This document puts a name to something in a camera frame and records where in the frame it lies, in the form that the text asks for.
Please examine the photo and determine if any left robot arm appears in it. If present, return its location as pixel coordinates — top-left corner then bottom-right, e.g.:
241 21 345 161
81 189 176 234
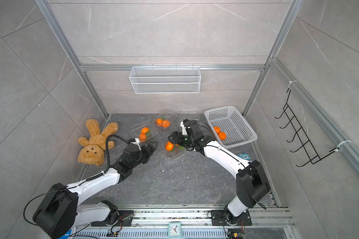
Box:
33 141 158 239

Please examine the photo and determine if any orange six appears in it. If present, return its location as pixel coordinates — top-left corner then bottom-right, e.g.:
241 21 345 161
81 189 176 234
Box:
139 134 147 142

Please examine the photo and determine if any orange five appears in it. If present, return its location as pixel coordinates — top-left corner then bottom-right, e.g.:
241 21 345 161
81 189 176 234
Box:
141 127 150 134

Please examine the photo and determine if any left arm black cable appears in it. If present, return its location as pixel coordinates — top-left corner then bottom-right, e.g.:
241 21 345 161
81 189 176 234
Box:
104 134 129 174

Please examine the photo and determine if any orange one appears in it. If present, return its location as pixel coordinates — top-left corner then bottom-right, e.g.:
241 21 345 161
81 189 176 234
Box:
213 126 221 134

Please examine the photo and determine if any clear plastic container front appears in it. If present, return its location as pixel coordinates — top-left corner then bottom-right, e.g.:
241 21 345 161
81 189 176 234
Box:
176 112 206 126

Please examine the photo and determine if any orange two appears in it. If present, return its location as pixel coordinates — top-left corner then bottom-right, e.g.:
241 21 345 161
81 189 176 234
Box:
218 131 226 140

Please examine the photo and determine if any blue owl toy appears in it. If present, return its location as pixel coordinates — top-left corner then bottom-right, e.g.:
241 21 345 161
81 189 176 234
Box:
238 153 251 161

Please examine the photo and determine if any orange seven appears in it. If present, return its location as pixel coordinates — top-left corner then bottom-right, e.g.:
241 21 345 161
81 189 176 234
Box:
165 141 174 151

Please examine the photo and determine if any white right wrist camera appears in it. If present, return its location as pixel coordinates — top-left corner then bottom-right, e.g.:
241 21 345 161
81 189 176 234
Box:
180 121 187 135

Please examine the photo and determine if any clear plastic container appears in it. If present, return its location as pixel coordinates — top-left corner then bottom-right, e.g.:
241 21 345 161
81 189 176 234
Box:
176 112 206 126
130 122 159 146
153 110 177 131
164 141 186 159

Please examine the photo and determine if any white wire wall basket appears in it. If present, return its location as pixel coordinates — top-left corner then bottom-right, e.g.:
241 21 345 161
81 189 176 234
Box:
129 66 201 94

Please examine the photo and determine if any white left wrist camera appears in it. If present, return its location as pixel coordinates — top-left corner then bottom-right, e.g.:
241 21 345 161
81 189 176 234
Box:
129 138 141 150

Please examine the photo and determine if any brown teddy bear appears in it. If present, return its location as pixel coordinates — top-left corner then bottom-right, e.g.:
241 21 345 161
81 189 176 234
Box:
77 119 118 166

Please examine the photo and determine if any orange three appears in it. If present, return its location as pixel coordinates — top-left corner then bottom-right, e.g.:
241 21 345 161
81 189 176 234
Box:
161 120 171 128

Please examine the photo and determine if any clear plastic container back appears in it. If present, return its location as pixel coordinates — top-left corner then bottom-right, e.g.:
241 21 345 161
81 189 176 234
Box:
153 110 177 131

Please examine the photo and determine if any black wall hook rack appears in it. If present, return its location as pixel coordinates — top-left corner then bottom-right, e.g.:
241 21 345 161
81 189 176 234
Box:
274 88 352 168

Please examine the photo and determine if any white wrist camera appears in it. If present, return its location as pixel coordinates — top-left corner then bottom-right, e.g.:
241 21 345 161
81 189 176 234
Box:
180 121 187 135
129 138 141 150

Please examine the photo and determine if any white perforated plastic basket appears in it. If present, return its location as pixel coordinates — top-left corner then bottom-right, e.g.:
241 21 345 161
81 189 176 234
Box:
204 106 258 149

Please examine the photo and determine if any teal front alarm clock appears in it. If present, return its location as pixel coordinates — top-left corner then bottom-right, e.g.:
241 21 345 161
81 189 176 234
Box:
168 222 182 238

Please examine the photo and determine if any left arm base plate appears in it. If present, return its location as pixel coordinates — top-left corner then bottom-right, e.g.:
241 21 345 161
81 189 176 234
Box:
91 210 134 227

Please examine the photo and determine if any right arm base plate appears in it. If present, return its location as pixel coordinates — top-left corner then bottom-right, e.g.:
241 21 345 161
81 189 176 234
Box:
208 210 252 226

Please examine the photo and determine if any orange four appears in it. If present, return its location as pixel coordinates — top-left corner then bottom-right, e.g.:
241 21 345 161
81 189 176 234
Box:
156 118 163 125

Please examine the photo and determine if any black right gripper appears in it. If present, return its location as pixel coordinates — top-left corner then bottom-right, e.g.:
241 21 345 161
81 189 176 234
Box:
170 132 195 148

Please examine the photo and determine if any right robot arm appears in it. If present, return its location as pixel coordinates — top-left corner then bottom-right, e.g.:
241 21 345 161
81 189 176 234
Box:
168 119 271 225

